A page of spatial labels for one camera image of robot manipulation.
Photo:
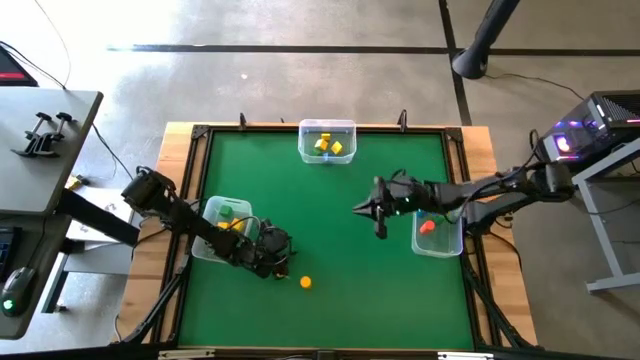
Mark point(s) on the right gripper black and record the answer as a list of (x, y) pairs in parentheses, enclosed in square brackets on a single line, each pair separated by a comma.
[(400, 197)]

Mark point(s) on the clear plastic bin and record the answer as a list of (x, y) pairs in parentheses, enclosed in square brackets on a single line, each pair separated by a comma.
[(350, 156), (445, 245), (240, 210)]

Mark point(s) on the black monitor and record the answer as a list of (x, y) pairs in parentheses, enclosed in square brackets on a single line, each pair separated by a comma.
[(12, 70)]

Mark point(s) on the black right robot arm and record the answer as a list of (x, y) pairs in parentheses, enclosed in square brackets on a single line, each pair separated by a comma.
[(475, 190)]

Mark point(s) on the black stand pole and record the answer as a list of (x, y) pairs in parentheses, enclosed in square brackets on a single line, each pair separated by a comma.
[(475, 57)]

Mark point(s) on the grey desk top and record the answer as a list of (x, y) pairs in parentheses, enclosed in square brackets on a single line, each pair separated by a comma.
[(50, 175)]

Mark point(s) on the silver metal bracket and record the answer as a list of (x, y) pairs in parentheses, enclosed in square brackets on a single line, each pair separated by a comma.
[(465, 356), (186, 354)]

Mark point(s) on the white metal table frame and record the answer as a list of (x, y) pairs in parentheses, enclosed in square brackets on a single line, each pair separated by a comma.
[(615, 283)]

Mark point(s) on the small black clamp post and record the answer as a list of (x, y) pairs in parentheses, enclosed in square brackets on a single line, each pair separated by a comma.
[(242, 121), (402, 120)]

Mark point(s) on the red wooden cylinder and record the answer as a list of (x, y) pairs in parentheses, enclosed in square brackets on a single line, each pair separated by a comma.
[(427, 227)]

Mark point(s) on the white metal base plate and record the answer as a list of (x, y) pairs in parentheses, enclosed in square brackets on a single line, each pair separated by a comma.
[(100, 260)]

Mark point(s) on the black keyboard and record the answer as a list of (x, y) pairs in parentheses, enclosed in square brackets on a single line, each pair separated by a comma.
[(6, 250)]

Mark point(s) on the green felt mat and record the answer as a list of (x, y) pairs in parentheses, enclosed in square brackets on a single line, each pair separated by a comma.
[(350, 310)]

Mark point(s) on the black computer mouse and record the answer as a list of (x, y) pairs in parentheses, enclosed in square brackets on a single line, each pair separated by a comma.
[(17, 290)]

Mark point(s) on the short yellow wooden cylinder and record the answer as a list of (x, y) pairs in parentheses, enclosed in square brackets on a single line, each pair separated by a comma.
[(305, 282)]

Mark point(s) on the glass computer case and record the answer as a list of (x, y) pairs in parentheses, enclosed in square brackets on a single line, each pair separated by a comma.
[(600, 130)]

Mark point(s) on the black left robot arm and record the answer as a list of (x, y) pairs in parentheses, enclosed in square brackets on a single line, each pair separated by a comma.
[(200, 227)]

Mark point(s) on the small yellow object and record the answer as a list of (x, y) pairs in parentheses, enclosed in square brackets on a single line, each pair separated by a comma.
[(73, 182)]

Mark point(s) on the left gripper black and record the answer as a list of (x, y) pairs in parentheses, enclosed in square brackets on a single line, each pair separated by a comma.
[(267, 250)]

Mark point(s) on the black screw clamp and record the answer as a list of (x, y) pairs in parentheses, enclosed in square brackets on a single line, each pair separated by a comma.
[(47, 146), (30, 144)]

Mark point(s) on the dark desk top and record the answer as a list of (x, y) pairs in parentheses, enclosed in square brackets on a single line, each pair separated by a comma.
[(40, 240)]

